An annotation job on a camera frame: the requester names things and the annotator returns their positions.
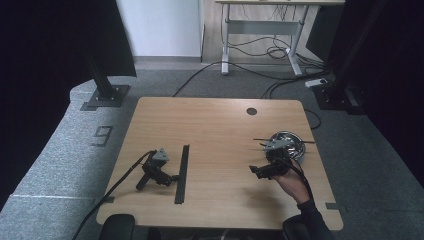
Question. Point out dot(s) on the dark curtain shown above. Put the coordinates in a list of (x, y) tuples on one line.
[(393, 83), (40, 66)]

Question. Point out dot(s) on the black bar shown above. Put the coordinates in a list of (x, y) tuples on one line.
[(182, 173)]

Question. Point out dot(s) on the black chair armrest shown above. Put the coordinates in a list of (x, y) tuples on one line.
[(116, 228), (295, 230)]

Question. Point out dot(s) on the white desk with metal legs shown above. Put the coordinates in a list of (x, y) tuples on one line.
[(263, 27)]

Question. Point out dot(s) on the white power strip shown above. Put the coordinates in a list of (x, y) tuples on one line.
[(316, 82)]

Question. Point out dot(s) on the round black table grommet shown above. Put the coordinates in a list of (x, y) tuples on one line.
[(251, 111)]

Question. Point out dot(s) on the shiny metal bowl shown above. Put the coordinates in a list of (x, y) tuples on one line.
[(296, 150)]

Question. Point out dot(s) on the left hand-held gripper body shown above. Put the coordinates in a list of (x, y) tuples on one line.
[(155, 168)]

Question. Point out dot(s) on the person's right hand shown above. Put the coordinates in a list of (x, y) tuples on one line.
[(295, 185)]

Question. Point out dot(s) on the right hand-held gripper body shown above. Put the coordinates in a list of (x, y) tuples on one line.
[(278, 163)]

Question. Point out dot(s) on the black metal stand with base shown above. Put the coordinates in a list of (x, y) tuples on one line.
[(106, 96), (336, 96)]

